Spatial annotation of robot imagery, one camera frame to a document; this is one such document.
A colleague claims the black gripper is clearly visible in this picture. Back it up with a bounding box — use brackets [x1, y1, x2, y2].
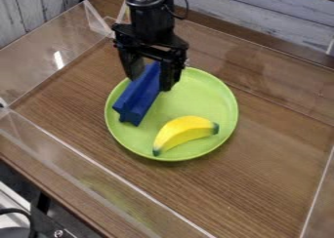
[112, 0, 190, 92]

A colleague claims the blue star-shaped block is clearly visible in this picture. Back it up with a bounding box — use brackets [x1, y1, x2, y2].
[112, 61, 161, 126]

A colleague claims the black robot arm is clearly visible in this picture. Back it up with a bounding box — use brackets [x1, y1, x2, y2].
[112, 0, 190, 92]

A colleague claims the green round plate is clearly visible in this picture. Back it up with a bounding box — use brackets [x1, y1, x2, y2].
[104, 68, 239, 162]

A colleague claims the yellow toy banana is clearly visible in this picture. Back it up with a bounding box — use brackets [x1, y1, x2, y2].
[153, 115, 219, 156]

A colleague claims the clear acrylic corner bracket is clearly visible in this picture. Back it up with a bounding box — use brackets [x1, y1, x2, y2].
[83, 0, 128, 39]

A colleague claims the black metal bracket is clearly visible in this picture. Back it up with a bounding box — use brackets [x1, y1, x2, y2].
[30, 196, 86, 238]

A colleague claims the black cable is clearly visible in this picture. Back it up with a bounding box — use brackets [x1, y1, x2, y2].
[0, 208, 38, 238]

